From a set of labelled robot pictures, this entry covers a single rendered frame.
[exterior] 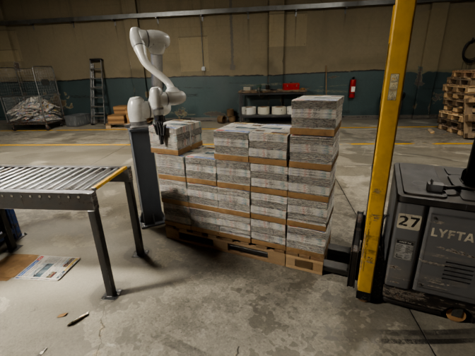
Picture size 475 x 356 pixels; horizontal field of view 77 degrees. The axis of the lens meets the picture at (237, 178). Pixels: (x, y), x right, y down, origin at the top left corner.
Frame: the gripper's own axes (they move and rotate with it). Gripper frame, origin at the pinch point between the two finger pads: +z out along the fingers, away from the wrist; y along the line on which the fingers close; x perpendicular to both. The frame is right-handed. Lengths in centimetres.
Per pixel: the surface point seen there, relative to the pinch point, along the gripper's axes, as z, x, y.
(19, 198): 21, 92, 44
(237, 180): 28, -3, -66
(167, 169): 26.7, -3.2, -0.4
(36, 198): 20, 88, 32
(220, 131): -9, -3, -54
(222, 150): 5, -3, -54
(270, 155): 6, -3, -92
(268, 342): 97, 68, -115
